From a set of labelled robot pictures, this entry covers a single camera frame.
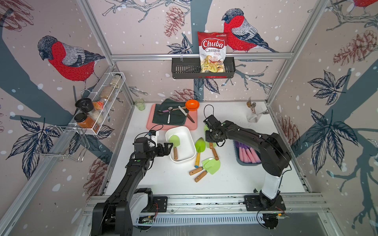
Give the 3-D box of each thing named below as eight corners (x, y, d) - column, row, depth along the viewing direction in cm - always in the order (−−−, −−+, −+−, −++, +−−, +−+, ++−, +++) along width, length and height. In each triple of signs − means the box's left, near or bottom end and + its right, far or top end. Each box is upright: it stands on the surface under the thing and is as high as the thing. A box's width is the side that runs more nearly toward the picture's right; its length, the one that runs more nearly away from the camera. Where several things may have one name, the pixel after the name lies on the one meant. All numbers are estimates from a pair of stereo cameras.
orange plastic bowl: (185, 110, 114) (185, 108, 112) (185, 101, 120) (185, 99, 118) (199, 110, 114) (199, 108, 112) (199, 101, 120) (199, 99, 118)
